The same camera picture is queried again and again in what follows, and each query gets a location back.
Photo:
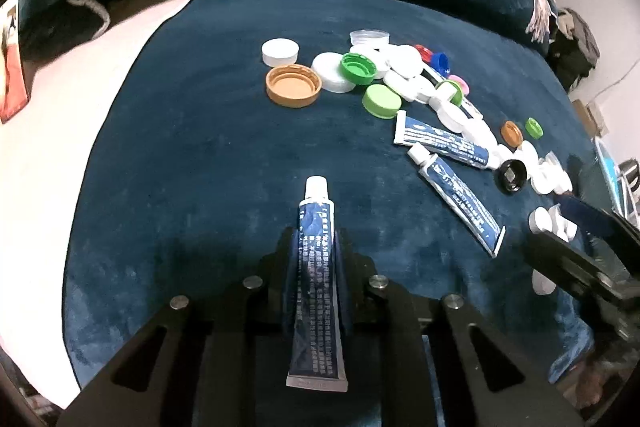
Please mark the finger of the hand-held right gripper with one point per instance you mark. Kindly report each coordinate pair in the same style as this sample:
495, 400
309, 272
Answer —
585, 214
555, 257

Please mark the red bottle cap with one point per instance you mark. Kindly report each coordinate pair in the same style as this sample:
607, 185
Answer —
424, 53

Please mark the blue bottle cap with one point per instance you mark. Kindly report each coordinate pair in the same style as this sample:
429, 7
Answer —
441, 62

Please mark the small green bottle cap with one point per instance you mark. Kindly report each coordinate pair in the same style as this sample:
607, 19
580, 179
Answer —
442, 85
534, 127

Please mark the blue ointment tube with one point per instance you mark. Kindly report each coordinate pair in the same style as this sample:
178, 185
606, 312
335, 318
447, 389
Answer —
460, 197
315, 307
440, 139

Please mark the pink bottle cap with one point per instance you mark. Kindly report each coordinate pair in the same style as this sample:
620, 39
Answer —
460, 85

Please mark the white bed sheet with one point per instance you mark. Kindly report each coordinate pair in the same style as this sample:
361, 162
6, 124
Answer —
60, 157

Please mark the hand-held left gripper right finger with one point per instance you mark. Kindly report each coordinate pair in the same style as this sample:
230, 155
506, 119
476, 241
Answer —
346, 287

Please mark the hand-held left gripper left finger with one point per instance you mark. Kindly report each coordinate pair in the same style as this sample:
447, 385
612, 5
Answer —
289, 277

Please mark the dark blue blanket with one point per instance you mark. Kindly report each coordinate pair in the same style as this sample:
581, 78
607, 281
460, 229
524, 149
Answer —
200, 182

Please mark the small brown bottle cap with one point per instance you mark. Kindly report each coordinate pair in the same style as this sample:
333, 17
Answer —
512, 133

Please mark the pile of dark clothes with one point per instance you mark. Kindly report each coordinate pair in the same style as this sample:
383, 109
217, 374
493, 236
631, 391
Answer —
577, 42

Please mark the red printed card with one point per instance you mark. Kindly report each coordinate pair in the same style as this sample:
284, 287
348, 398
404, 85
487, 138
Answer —
12, 82

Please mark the dark bottle cap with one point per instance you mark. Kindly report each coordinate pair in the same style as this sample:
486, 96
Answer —
511, 176

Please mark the clear plastic lid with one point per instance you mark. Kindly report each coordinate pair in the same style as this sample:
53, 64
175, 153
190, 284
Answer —
369, 38

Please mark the pile of white caps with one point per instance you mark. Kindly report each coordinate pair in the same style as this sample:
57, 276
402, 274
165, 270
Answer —
406, 61

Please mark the large green bottle cap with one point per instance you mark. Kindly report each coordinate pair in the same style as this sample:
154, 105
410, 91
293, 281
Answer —
382, 102
357, 68

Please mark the large brown jar lid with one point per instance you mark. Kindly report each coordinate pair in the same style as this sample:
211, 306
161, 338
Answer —
293, 87

